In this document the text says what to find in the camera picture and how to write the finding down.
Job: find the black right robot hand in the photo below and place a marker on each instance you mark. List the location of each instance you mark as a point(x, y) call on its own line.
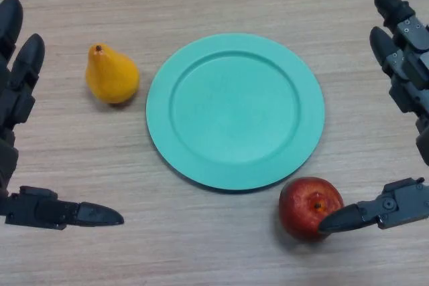
point(407, 65)

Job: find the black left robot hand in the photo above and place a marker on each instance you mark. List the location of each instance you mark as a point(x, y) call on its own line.
point(13, 98)

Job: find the red apple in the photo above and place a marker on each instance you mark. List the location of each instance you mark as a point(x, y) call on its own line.
point(306, 207)

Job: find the green round plate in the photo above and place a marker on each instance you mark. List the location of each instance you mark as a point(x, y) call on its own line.
point(235, 112)

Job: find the yellow pear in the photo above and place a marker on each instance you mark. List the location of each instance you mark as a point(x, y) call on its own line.
point(110, 76)

